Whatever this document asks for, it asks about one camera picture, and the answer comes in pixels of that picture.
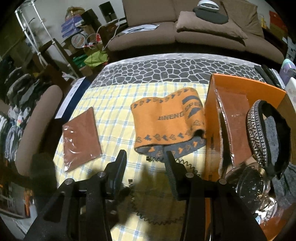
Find black wristwatch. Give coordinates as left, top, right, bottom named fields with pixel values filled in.
left=225, top=162, right=270, bottom=214

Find purple round container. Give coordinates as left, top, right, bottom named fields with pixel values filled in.
left=280, top=59, right=295, bottom=85

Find round tin with label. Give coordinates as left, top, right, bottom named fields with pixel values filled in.
left=71, top=33, right=86, bottom=49

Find yellow plaid tablecloth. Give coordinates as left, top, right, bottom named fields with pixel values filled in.
left=54, top=82, right=208, bottom=240

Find black pad on cushion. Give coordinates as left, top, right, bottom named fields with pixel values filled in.
left=193, top=8, right=229, bottom=25

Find black patterned headband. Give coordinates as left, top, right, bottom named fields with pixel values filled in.
left=246, top=100, right=291, bottom=179

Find brown cushion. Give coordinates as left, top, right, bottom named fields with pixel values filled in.
left=176, top=11, right=248, bottom=40

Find brown chair backrest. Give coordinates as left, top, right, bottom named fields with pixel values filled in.
left=15, top=85, right=63, bottom=176

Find black remote control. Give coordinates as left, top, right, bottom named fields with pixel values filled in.
left=261, top=65, right=284, bottom=89
left=254, top=65, right=274, bottom=86

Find white metal rack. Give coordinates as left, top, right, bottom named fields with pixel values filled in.
left=14, top=1, right=81, bottom=77

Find black cord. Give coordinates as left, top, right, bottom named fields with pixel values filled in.
left=129, top=156, right=200, bottom=226

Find orange patterned knit scarf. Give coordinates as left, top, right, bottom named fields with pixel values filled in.
left=130, top=87, right=206, bottom=161

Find papers on sofa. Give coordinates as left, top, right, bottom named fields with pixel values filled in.
left=121, top=24, right=159, bottom=34

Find green bag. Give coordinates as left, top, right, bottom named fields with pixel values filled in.
left=84, top=51, right=108, bottom=68

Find white tissue box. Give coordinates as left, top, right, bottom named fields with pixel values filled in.
left=285, top=77, right=296, bottom=110

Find white round device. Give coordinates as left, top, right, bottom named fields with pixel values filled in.
left=197, top=0, right=220, bottom=13

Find grey felt cloth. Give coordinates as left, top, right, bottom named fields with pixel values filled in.
left=264, top=116, right=295, bottom=208

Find grey pebble pattern table cover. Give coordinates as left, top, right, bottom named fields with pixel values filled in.
left=90, top=53, right=264, bottom=88

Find orange cardboard box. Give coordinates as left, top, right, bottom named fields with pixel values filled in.
left=203, top=74, right=295, bottom=240

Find brown sofa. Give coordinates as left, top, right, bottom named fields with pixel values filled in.
left=108, top=1, right=284, bottom=66

